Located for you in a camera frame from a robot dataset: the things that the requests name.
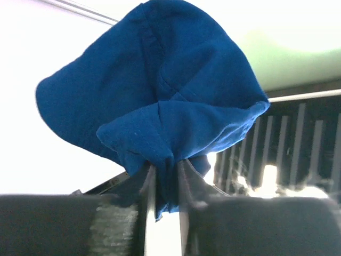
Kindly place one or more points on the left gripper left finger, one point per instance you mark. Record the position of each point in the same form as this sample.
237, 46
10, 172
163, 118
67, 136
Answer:
113, 221

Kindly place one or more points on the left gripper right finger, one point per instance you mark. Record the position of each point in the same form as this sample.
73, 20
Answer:
213, 223

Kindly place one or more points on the navy blue hat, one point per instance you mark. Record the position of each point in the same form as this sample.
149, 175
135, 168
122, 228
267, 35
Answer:
164, 84

